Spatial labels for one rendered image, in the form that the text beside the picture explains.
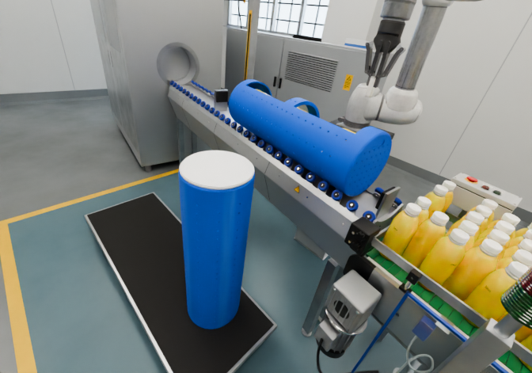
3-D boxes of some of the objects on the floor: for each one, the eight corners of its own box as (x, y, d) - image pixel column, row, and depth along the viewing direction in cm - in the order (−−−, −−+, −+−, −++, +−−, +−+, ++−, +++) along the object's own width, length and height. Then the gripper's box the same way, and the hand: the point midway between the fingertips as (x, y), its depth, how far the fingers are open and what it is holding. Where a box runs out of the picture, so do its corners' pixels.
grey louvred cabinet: (245, 122, 444) (253, 30, 371) (352, 173, 324) (395, 54, 250) (221, 127, 409) (225, 26, 335) (331, 187, 288) (374, 51, 215)
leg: (306, 324, 148) (334, 253, 116) (313, 333, 144) (343, 262, 113) (299, 330, 145) (326, 259, 113) (306, 339, 141) (336, 268, 109)
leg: (184, 172, 276) (181, 118, 244) (186, 174, 272) (184, 120, 240) (179, 173, 272) (176, 119, 240) (180, 175, 269) (177, 120, 237)
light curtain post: (239, 187, 263) (256, -6, 177) (242, 190, 260) (261, -6, 173) (234, 188, 260) (249, -7, 174) (237, 192, 256) (254, -7, 170)
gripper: (418, 23, 76) (389, 100, 88) (378, 20, 83) (355, 91, 95) (412, 20, 71) (381, 102, 83) (369, 17, 78) (347, 93, 90)
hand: (371, 86), depth 87 cm, fingers closed
